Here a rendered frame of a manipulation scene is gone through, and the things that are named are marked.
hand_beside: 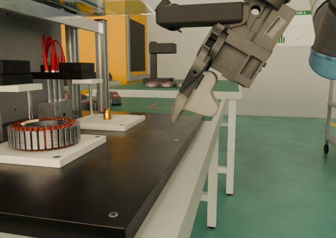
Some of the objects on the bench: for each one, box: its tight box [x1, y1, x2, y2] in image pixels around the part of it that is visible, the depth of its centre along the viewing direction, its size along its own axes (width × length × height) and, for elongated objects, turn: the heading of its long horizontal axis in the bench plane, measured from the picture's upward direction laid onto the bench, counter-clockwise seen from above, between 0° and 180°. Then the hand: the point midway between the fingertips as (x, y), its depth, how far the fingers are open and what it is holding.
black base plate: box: [0, 110, 204, 238], centre depth 62 cm, size 47×64×2 cm
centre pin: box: [103, 108, 112, 120], centre depth 72 cm, size 2×2×3 cm
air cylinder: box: [37, 99, 72, 120], centre depth 76 cm, size 5×8×6 cm
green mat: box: [82, 96, 222, 121], centre depth 129 cm, size 94×61×1 cm
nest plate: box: [0, 135, 107, 168], centre depth 49 cm, size 15×15×1 cm
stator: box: [7, 117, 81, 151], centre depth 49 cm, size 11×11×4 cm
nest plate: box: [76, 114, 145, 132], centre depth 73 cm, size 15×15×1 cm
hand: (173, 112), depth 43 cm, fingers closed
